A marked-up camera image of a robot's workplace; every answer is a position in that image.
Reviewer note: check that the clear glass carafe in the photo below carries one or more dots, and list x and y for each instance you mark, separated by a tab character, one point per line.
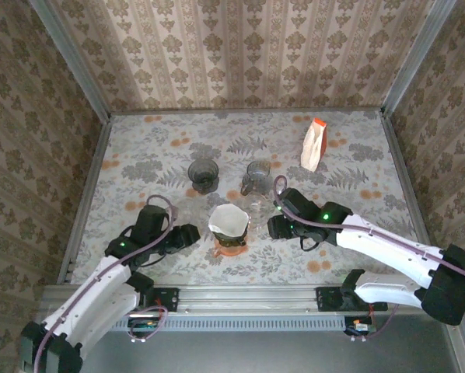
261	213

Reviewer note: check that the white paper coffee filter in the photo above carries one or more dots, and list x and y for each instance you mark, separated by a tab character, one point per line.
228	221

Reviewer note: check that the orange translucent cup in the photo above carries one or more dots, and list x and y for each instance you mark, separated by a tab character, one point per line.
226	252

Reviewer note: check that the white orange filter bag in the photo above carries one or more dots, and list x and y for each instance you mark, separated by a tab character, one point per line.
312	151

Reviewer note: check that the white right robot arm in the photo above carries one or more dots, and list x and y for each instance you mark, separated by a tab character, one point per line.
392	250

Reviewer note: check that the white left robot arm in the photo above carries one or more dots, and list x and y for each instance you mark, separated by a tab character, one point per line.
112	299

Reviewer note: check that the dark glass cup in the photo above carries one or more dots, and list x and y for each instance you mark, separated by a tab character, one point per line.
203	171

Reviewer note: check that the aluminium extrusion mounting beam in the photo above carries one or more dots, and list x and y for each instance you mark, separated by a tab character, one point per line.
248	299

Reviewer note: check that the green circuit board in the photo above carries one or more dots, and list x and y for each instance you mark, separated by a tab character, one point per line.
361	326
143	324

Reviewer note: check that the floral patterned tablecloth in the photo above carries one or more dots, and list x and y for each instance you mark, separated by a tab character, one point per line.
158	136

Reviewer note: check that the aluminium table edge rail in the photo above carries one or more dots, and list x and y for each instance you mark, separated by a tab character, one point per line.
236	111
401	163
85	198

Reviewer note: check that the aluminium frame post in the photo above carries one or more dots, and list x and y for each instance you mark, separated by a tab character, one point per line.
416	58
78	66

